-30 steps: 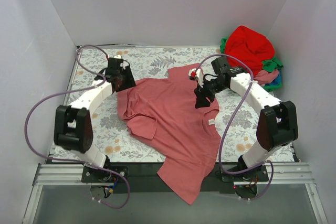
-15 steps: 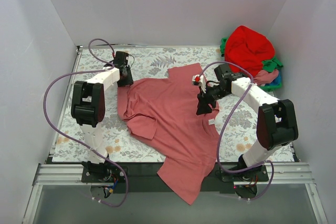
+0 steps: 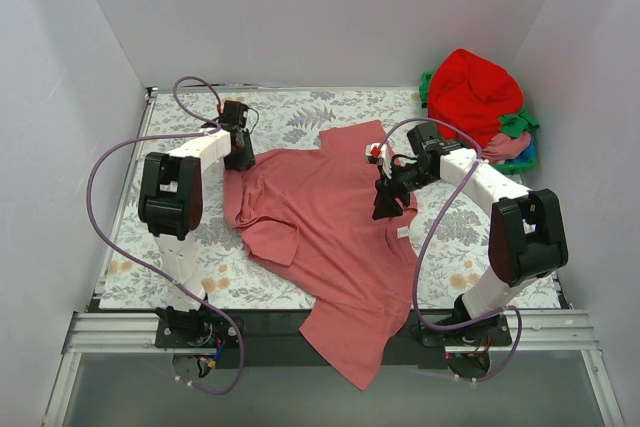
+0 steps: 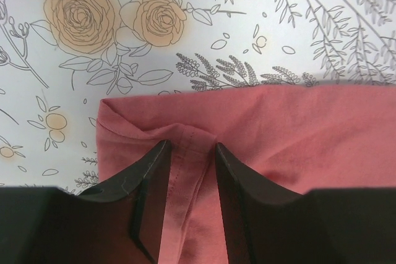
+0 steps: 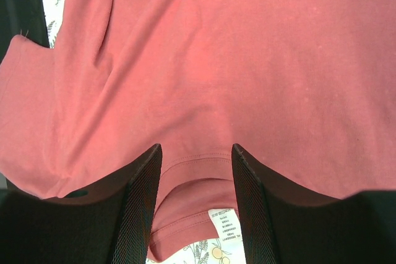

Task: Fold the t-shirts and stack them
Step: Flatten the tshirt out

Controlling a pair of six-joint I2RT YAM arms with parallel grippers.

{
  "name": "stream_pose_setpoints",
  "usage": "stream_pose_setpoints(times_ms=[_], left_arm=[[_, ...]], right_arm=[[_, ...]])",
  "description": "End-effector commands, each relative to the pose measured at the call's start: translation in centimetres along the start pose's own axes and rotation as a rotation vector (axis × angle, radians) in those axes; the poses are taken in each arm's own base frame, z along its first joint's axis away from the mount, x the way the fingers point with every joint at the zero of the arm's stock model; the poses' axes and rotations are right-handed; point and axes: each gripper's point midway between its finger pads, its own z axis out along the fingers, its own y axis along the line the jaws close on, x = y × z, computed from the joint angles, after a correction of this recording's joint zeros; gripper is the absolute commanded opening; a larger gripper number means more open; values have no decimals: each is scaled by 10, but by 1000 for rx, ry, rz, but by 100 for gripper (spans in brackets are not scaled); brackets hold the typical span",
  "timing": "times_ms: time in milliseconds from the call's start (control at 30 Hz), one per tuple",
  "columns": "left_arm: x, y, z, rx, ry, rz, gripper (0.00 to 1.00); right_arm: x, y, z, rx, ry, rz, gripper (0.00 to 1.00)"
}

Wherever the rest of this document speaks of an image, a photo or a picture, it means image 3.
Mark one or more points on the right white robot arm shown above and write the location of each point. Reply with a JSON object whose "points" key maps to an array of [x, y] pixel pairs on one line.
{"points": [[527, 240]]}

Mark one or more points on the red t shirt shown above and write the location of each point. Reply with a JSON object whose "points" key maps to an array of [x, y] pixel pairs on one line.
{"points": [[472, 94]]}

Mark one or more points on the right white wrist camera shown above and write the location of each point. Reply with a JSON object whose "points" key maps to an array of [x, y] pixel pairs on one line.
{"points": [[379, 155]]}

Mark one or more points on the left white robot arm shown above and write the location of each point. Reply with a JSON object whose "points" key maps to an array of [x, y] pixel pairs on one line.
{"points": [[171, 197]]}

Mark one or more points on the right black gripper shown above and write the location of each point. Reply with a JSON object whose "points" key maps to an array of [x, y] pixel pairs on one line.
{"points": [[388, 187]]}

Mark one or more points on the aluminium frame rail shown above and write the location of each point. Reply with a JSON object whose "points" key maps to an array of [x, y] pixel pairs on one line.
{"points": [[142, 332]]}

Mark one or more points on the pink t shirt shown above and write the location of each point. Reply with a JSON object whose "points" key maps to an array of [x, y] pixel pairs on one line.
{"points": [[503, 147], [306, 215]]}

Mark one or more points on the green t shirt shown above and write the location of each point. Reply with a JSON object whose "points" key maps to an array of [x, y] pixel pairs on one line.
{"points": [[514, 125]]}

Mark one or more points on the blue t shirt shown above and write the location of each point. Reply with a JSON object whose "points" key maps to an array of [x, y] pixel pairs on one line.
{"points": [[528, 155]]}

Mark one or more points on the green plastic basket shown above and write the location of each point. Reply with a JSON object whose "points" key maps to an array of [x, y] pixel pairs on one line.
{"points": [[508, 167]]}

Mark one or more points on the floral table mat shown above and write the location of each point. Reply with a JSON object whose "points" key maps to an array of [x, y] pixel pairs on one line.
{"points": [[147, 271]]}

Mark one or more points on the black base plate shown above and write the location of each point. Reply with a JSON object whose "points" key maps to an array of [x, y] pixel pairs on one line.
{"points": [[414, 344]]}

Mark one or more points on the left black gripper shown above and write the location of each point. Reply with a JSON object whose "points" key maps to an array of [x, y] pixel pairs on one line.
{"points": [[240, 156]]}

